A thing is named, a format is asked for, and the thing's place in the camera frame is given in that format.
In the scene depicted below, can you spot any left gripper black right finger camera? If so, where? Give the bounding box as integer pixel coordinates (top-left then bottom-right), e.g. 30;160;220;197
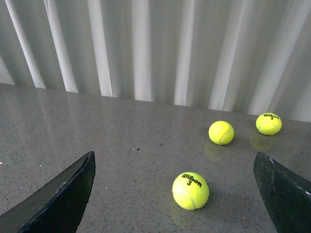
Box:
253;152;311;233

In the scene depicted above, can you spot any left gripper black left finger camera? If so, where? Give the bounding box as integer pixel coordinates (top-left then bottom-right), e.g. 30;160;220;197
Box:
0;151;96;233

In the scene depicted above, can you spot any tennis ball by curtain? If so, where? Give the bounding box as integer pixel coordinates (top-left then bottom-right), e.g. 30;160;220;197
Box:
256;113;282;136

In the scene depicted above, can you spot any tennis ball plain seam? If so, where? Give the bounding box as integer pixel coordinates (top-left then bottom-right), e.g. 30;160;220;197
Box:
208;121;234;145

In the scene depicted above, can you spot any tennis ball near left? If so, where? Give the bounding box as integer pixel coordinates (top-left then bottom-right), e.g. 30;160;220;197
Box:
172;172;209;210

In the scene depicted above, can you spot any white pleated curtain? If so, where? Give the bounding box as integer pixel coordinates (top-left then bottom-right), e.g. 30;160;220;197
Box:
0;0;311;122

